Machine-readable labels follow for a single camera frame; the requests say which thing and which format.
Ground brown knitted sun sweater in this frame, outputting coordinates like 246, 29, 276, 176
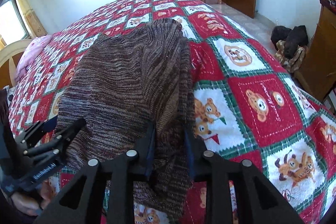
56, 18, 195, 218

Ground dark clothes on floor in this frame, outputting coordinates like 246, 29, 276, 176
270, 25, 309, 73

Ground clothes pile on dresser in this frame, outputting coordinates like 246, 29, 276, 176
319, 0, 336, 14

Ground person's left hand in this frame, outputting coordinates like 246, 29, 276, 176
10, 180, 55, 217

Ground cream wooden headboard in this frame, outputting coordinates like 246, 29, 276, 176
0, 39, 32, 89

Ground pink pillow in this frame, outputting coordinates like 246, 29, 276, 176
15, 35, 52, 82

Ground red checkered bear quilt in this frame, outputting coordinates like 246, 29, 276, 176
9, 0, 335, 223

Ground yellow patterned curtain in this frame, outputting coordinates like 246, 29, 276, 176
16, 0, 47, 38

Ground wooden dresser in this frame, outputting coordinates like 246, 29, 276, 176
294, 6, 336, 101

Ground window with frame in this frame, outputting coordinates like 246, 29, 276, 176
0, 0, 30, 45

